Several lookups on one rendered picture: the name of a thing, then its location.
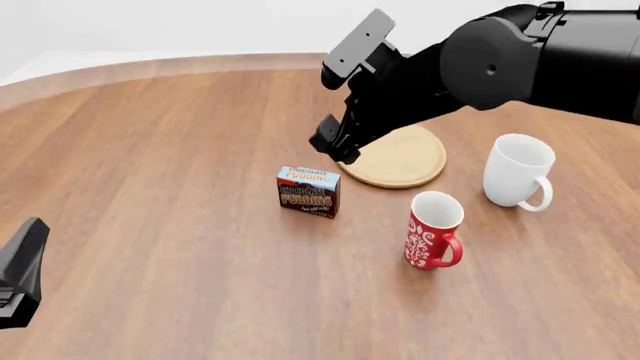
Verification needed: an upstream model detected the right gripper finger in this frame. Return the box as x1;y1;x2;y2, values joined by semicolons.
331;93;382;166
308;113;347;155

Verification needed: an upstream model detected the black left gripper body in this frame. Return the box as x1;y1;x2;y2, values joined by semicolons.
0;280;41;332

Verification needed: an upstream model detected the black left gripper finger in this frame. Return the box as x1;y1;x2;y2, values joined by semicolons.
0;216;51;302

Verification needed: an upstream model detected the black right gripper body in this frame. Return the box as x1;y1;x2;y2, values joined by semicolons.
321;39;417;114

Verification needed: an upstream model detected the small grey plate on stalk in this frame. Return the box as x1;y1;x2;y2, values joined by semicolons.
324;8;397;81

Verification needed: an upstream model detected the round wooden plate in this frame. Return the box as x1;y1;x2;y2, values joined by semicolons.
335;124;448;190

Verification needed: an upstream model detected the chocolate pudding box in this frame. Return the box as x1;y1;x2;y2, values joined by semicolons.
275;165;342;220

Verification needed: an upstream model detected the red patterned mug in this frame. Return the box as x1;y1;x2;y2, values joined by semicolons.
403;190;466;272

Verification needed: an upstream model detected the white mug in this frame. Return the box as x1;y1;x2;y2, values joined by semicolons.
481;132;558;213

